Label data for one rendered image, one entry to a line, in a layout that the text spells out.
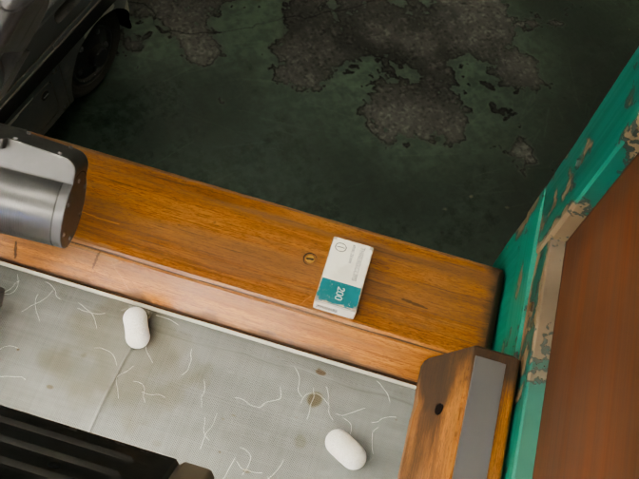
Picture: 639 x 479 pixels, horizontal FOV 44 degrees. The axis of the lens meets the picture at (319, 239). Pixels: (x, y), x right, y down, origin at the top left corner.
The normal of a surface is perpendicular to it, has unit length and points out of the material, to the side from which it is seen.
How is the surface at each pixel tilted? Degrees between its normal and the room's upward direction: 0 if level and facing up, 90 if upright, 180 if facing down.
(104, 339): 0
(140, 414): 0
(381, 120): 0
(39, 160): 43
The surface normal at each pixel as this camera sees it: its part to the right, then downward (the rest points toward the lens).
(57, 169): 0.03, 0.26
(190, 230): 0.10, -0.46
